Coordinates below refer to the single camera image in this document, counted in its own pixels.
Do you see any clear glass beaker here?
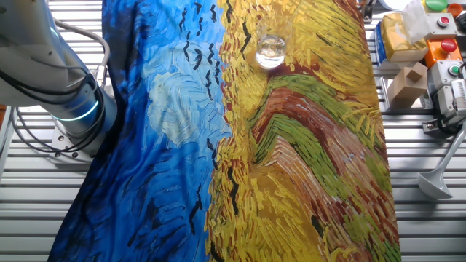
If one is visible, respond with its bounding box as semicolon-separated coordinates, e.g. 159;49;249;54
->
254;14;294;70

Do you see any painted wheatfield tablecloth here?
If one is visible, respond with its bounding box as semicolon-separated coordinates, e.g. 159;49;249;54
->
47;0;401;262

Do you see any metal tray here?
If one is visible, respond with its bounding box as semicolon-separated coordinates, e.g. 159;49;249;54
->
378;74;436;112

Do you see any light wooden block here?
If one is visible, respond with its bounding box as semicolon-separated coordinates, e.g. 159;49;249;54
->
387;61;430;109

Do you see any gold tissue pack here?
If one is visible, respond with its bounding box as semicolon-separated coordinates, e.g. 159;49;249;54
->
380;12;430;63

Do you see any grey plastic ladle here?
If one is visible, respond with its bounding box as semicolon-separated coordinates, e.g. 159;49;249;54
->
417;123;466;200

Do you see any grey green-button box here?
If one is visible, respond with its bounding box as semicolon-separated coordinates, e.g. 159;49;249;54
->
427;60;466;92

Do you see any white pulled-out tissue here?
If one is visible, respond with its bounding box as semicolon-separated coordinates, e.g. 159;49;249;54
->
401;0;433;45

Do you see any orange red-button box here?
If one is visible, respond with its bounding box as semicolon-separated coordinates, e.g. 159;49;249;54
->
424;38;464;69

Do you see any grey red-button box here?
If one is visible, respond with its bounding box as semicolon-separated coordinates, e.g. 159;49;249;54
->
424;12;455;41

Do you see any green dome push button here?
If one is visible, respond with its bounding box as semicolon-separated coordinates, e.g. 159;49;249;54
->
424;0;449;12

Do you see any thick grey robot cable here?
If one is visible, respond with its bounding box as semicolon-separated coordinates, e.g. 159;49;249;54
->
53;18;111;88

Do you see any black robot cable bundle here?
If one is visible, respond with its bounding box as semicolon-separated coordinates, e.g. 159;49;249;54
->
0;68;107;154

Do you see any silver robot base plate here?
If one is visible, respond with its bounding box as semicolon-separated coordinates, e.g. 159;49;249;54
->
47;119;110;163

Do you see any black mounting bracket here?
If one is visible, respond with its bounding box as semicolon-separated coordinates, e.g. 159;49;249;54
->
360;1;376;23

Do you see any small silver mounted camera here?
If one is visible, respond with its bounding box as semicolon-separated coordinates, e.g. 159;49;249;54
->
435;78;466;127

